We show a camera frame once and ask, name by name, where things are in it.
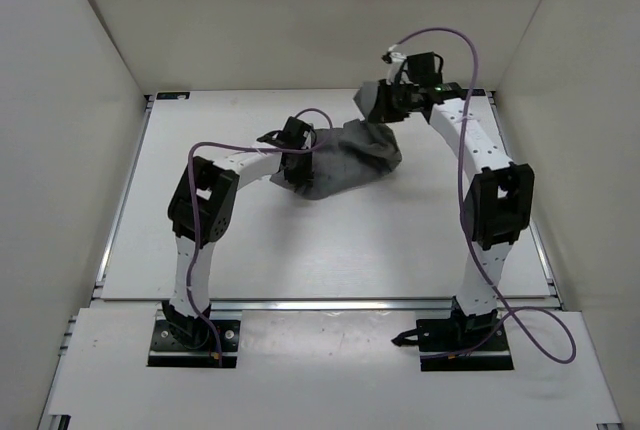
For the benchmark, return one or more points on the aluminium left table rail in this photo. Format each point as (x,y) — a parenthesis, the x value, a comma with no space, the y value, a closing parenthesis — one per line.
(112,235)

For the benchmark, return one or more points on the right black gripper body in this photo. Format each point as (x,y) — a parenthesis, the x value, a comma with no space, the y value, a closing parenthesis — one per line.
(400,101)

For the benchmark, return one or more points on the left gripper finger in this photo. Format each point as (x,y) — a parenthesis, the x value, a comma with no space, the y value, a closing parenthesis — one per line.
(307,183)
(291,180)

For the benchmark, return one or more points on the aluminium front table rail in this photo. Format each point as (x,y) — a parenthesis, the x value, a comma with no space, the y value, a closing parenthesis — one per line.
(366,304)

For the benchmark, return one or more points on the grey pleated skirt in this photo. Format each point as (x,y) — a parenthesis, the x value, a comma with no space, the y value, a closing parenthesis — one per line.
(352,155)

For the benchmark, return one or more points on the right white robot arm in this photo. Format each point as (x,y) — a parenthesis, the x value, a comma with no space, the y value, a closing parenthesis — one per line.
(495,192)

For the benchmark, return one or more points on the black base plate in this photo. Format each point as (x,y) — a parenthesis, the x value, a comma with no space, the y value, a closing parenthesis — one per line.
(443,349)
(179,341)

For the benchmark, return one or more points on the left blue table label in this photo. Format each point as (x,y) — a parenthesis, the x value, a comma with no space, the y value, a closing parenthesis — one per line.
(172,95)

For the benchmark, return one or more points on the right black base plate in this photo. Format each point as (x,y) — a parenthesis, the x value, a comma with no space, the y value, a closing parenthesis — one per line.
(443,349)

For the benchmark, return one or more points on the aluminium right table rail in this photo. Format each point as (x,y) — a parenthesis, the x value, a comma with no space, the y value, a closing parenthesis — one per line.
(528,274)

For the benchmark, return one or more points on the aluminium table rail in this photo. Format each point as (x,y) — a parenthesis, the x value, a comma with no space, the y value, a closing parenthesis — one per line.
(528,274)
(366,304)
(112,235)

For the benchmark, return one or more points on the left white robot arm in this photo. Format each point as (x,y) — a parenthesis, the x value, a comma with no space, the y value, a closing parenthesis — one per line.
(200,212)

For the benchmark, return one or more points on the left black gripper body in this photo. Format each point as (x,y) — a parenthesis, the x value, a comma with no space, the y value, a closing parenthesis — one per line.
(304,162)

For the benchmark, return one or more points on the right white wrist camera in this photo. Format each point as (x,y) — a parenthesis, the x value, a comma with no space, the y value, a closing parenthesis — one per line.
(394,59)

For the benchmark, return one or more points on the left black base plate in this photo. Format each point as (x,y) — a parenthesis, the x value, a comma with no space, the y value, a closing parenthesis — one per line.
(179,341)

